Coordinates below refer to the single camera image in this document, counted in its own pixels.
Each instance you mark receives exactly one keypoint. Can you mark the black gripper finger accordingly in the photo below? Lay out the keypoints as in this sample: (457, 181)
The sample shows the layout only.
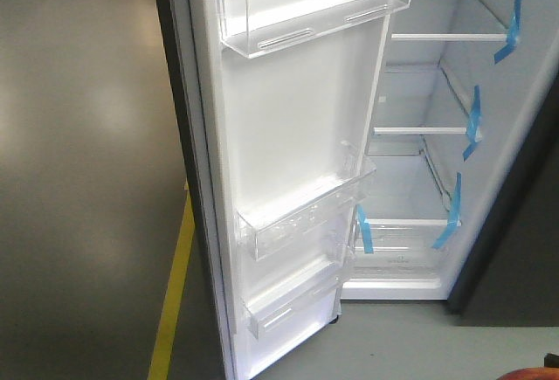
(551, 359)

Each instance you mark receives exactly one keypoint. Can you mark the red yellow apple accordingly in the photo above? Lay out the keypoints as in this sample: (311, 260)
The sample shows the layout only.
(532, 373)

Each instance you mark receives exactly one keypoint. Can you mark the blue tape strip lower right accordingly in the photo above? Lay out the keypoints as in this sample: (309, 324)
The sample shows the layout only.
(453, 220)

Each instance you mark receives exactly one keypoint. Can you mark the blue tape strip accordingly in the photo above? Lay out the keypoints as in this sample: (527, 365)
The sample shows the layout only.
(453, 220)
(473, 127)
(513, 34)
(364, 225)

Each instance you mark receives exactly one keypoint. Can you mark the clear crisper drawer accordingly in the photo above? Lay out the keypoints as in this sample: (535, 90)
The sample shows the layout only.
(402, 249)

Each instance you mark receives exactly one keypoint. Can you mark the blue tape strip lower left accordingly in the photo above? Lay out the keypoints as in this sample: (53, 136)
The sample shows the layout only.
(364, 225)

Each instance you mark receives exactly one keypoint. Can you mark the blue tape strip middle right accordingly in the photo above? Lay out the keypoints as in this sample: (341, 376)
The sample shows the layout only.
(473, 127)

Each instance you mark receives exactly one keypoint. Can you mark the clear lower door bin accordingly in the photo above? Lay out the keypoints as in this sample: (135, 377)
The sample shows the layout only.
(294, 278)

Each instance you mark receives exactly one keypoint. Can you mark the clear middle door bin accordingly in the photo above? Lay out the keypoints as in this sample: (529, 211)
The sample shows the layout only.
(268, 226)

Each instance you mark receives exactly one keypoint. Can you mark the grey side-by-side refrigerator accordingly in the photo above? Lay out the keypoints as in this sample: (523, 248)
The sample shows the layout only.
(436, 52)

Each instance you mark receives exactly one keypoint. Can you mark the blue tape strip top right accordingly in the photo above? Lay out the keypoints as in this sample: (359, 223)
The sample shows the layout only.
(513, 34)

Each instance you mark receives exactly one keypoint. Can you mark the yellow floor tape line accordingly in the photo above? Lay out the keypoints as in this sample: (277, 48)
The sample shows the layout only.
(93, 230)

